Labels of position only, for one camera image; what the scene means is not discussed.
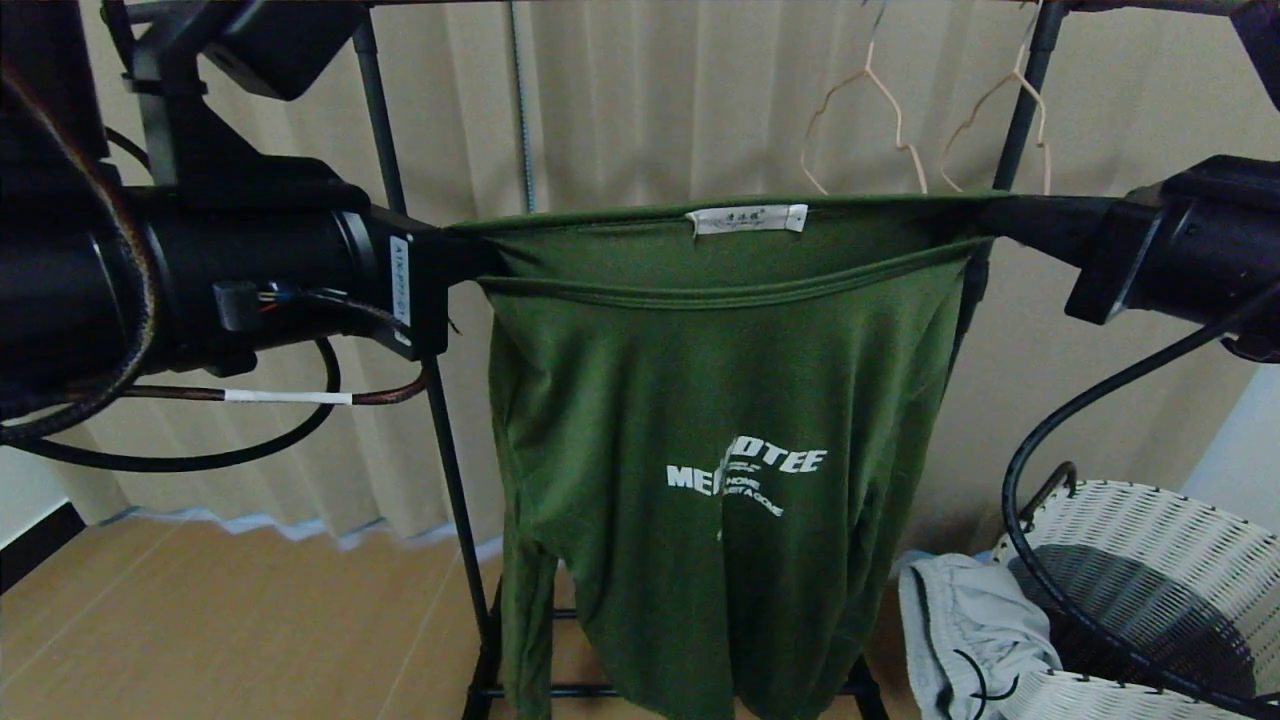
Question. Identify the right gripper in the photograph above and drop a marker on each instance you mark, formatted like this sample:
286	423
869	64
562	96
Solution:
1200	240

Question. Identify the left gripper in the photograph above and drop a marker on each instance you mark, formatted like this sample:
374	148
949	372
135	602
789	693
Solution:
280	270

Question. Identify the pink clothes hanger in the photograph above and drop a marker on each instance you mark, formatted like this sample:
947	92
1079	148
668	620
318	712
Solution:
868	62
1046	165

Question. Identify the green printed sleeveless shirt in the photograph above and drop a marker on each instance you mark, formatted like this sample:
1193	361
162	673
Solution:
700	380

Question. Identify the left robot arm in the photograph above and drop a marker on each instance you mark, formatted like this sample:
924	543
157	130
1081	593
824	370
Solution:
50	300

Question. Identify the white laundry basket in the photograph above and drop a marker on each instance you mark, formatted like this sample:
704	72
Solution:
1150	510

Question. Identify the black clothes rack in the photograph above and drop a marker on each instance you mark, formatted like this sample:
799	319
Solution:
455	520

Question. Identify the beige curtain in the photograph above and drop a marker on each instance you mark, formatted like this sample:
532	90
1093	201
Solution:
650	100

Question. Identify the pale grey shorts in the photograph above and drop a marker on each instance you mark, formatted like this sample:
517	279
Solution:
960	620

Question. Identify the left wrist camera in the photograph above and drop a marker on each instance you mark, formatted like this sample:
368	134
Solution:
270	40

